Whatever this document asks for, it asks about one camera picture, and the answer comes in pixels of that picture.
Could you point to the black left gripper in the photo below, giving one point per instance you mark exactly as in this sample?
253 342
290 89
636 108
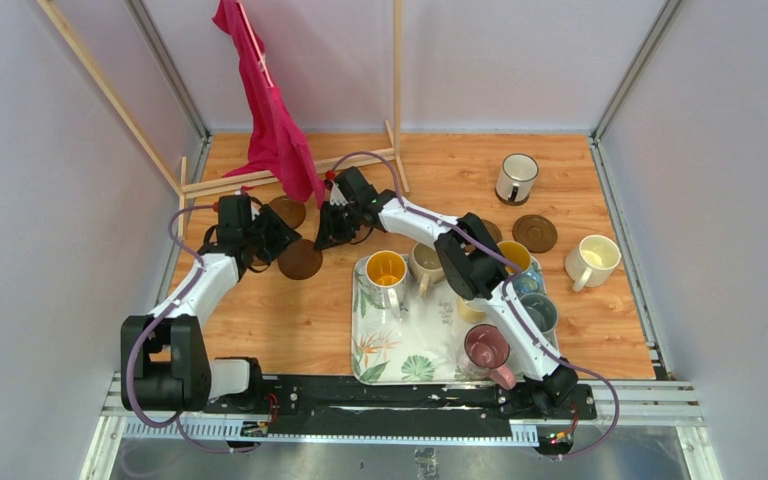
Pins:
279 232

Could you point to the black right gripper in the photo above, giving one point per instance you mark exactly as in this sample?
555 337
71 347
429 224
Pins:
330 235

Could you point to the ringed brown coaster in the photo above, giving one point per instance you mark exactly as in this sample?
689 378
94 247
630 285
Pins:
293 213

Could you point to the plain dark brown coaster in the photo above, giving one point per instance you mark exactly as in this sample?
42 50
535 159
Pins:
300 261

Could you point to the cream white mug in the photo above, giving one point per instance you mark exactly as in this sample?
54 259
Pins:
591 262

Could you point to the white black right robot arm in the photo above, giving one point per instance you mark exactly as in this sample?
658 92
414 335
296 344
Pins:
473 265

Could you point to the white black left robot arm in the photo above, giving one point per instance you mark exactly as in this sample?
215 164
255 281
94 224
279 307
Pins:
165 365

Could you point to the dark wooden coaster centre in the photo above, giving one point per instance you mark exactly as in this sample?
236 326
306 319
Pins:
493 230

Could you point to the dark wooden coaster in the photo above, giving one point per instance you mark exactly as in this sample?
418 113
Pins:
535 232
493 230

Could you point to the dark wooden coaster right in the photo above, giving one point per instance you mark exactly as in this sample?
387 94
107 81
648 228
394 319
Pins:
535 232

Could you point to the glass mug yellow inside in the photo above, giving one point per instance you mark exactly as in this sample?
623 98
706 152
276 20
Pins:
386 275

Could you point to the magenta cloth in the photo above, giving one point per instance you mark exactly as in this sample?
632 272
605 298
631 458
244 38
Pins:
277 144

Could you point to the wooden drying rack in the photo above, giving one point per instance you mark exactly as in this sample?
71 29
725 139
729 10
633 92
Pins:
183 189

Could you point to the beige ceramic mug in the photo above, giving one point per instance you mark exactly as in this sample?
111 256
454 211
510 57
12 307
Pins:
425 267

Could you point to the floral white serving tray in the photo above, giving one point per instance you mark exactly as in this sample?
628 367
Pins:
421 348

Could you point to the pale yellow mug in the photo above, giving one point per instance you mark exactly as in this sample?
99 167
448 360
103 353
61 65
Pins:
467 313

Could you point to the white enamel mug black rim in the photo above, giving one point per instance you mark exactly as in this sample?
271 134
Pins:
516 178

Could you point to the pink ceramic mug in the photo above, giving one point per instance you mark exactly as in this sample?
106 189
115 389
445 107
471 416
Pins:
484 354

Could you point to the blue mug yellow inside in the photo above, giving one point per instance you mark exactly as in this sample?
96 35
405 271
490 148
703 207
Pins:
528 279

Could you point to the grey ceramic mug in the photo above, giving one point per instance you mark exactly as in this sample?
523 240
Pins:
542 310

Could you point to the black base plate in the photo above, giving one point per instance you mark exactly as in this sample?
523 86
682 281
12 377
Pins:
343 406

